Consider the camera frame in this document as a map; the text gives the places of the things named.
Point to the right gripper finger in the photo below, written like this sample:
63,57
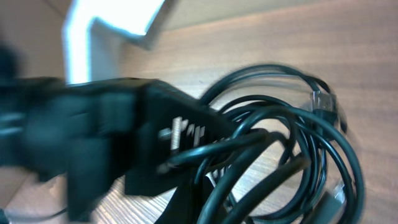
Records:
97,132

